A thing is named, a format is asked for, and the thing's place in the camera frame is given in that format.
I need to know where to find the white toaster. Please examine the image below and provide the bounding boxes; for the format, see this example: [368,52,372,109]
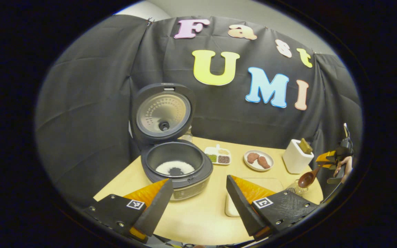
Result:
[282,139,314,174]

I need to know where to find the white round plate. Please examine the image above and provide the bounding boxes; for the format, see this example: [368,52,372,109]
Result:
[244,150,274,172]

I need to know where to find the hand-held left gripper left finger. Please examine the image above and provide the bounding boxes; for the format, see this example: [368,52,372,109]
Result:
[81,178,174,243]

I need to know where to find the brown toast slice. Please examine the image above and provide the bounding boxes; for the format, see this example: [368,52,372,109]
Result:
[299,138,313,154]

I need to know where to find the dark wooden spoon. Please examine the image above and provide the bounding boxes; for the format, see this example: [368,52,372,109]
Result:
[298,165,323,188]

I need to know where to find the small clear bottle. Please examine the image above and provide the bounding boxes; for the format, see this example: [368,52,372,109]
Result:
[181,126,193,143]

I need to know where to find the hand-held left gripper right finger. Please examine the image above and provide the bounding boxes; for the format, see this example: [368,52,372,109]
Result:
[226,175,319,241]

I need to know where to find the white divided dish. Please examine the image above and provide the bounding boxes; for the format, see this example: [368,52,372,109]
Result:
[204,144,232,165]

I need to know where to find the clear square chopstick holder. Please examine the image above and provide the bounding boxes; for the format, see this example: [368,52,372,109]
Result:
[286,179,308,195]

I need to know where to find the rectangular tray of rice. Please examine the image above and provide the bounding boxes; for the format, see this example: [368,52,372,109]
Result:
[225,178,284,218]

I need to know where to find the white rice heap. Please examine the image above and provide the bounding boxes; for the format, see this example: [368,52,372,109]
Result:
[155,161,195,177]

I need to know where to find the dark grey rice cooker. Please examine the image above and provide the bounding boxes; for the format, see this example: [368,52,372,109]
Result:
[130,83,214,201]

